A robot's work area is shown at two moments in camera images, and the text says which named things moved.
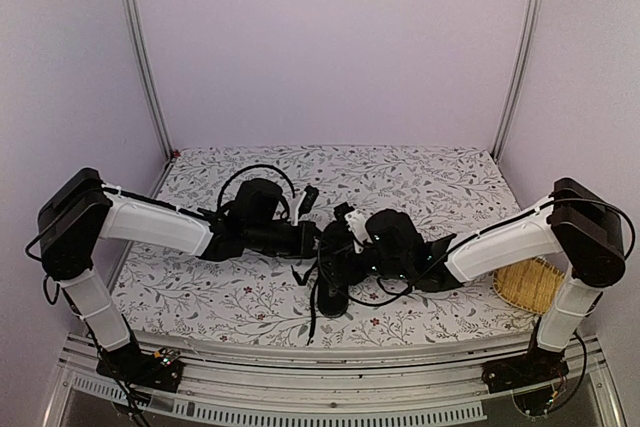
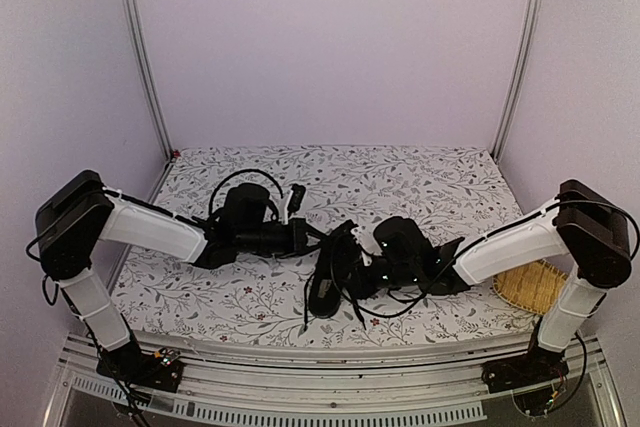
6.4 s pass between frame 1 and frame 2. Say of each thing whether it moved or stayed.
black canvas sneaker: moved
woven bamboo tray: stayed
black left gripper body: stayed
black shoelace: moved
